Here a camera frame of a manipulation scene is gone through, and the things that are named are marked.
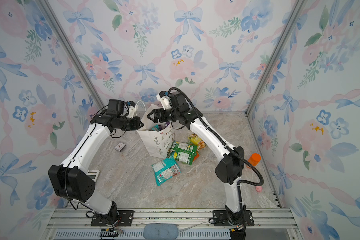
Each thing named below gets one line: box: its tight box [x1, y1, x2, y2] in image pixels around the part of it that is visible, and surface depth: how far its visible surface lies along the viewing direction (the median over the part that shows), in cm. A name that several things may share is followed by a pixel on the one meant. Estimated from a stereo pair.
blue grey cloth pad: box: [143, 223, 179, 240], surface depth 70 cm
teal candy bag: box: [151, 157, 182, 186], surface depth 89 cm
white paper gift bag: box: [136, 104, 175, 159], surface depth 83 cm
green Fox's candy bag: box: [171, 141, 198, 166], surface depth 97 cm
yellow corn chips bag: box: [187, 133, 206, 151], surface depth 100 cm
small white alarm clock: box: [115, 142, 126, 152], surface depth 100 cm
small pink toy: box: [255, 186, 263, 193], surface depth 83 cm
